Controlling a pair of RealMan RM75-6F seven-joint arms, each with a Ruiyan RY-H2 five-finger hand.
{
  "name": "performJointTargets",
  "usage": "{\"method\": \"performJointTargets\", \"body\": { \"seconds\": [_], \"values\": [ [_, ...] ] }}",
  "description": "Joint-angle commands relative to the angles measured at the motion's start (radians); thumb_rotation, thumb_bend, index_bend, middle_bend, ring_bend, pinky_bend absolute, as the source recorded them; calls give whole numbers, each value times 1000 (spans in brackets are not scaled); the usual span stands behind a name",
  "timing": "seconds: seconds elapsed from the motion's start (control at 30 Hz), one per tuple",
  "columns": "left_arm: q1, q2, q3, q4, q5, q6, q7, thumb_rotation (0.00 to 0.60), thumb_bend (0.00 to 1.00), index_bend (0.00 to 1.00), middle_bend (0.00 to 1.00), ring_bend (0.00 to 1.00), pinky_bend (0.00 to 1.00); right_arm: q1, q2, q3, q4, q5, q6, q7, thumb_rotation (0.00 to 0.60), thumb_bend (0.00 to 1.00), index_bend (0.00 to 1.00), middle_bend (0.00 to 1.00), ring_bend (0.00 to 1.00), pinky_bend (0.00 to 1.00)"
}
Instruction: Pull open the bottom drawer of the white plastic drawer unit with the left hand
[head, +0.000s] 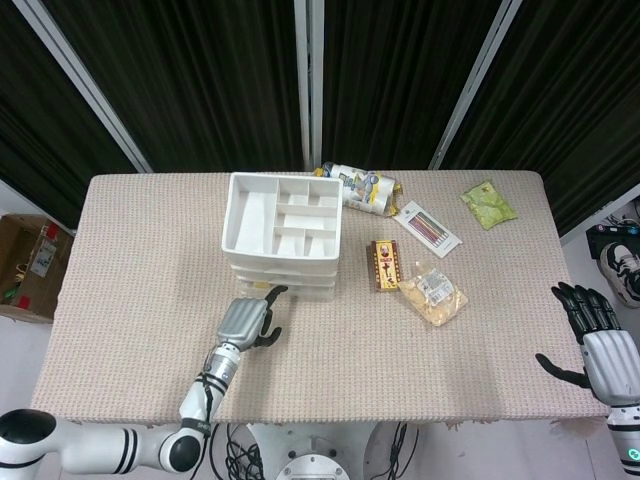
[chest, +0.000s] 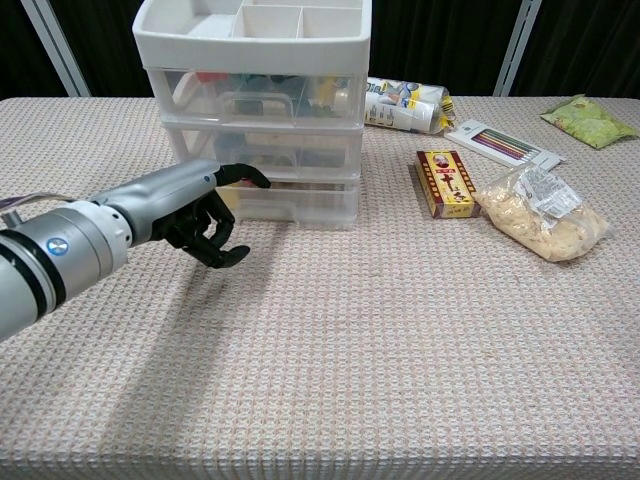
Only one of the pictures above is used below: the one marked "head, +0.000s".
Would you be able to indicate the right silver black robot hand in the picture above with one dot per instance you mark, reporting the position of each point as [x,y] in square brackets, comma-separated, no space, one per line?
[610,365]

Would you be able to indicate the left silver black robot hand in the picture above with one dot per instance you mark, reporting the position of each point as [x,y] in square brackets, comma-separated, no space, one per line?
[242,320]

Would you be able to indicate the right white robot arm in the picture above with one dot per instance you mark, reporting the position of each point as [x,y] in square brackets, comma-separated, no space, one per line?
[625,440]

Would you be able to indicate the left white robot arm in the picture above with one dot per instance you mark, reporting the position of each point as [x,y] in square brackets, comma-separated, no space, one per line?
[100,445]

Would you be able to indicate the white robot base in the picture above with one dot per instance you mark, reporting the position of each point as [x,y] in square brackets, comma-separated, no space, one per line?
[310,450]

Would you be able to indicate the white plastic drawer cabinet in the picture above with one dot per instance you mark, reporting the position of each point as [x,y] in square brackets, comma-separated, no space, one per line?
[250,220]

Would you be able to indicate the black white sneaker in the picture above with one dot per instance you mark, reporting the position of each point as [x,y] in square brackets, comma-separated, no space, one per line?
[622,275]

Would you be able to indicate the beige waffle tablecloth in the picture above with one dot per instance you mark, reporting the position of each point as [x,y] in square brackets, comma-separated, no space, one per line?
[350,365]

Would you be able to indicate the black device box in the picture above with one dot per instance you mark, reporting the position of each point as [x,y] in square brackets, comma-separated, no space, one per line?
[597,240]

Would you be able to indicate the red yellow carton box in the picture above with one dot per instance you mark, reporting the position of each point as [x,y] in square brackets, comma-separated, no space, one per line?
[386,265]

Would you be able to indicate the white printed snack bag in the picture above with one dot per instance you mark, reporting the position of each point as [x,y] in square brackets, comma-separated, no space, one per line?
[365,190]

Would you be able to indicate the clear bag of beige flakes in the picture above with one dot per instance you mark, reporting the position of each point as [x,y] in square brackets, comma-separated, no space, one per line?
[437,300]

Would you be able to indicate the green snack packet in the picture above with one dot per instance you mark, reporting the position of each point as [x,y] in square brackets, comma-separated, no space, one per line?
[489,206]

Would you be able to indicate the white coloured pencil pack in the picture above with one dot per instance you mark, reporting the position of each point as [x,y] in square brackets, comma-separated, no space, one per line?
[427,230]

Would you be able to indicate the brown cardboard box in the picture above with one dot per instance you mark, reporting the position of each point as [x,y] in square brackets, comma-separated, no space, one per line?
[30,270]

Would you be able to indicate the black pleated curtain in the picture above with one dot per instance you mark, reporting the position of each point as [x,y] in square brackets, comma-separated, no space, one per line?
[200,75]

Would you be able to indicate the grey metal frame post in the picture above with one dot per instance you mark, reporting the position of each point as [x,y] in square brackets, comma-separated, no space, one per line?
[475,85]
[308,85]
[85,85]

